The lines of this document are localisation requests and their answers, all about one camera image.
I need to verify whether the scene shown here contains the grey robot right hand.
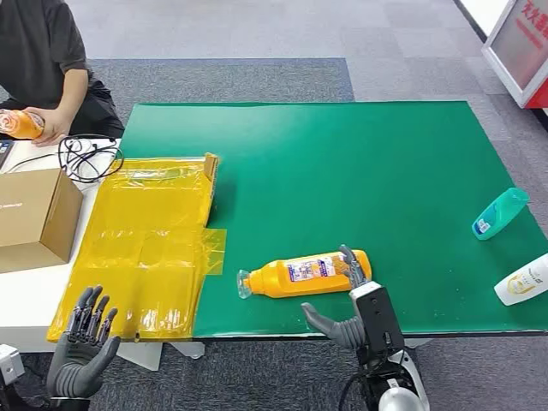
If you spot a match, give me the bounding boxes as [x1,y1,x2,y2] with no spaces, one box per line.
[300,245,369,350]

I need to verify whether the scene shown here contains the yellow plastic sheet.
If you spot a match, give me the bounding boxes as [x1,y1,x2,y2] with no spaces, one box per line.
[46,152,227,344]

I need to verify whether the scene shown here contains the orange bottle clear cap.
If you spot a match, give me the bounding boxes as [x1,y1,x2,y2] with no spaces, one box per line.
[236,248,372,300]

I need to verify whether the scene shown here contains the person's hand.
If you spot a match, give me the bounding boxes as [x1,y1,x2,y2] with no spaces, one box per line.
[23,106,72,147]

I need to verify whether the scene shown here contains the white plastic bottle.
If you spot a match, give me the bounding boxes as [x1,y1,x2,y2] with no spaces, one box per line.
[494,253,548,307]

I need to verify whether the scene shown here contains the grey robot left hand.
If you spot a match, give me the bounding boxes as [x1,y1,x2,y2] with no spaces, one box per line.
[46,285,122,400]

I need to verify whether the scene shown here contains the brown cardboard box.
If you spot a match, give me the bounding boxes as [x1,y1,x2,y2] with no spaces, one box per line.
[0,167,84,275]

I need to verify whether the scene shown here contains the black cable bundle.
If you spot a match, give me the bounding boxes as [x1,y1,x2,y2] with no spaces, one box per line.
[4,134,125,185]

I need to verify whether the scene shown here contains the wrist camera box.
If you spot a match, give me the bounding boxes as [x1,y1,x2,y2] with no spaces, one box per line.
[348,282,406,366]
[0,344,26,387]

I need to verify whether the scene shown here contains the green table mat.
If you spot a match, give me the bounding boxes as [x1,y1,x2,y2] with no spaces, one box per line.
[119,100,548,340]

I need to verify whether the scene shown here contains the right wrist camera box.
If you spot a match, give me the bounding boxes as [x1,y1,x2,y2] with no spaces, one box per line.
[348,282,406,366]

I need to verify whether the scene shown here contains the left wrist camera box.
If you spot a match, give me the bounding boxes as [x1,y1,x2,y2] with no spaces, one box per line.
[0,344,26,387]

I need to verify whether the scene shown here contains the teal plastic bottle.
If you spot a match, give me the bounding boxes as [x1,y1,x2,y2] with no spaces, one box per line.
[471,188,531,241]

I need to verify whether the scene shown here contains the white framed sign board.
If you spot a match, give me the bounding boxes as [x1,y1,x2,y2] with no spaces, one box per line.
[482,0,548,110]

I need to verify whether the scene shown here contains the person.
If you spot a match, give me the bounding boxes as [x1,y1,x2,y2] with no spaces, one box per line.
[0,0,125,140]

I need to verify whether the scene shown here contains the orange bottle swirl label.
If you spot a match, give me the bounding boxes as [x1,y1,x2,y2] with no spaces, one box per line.
[0,109,46,141]

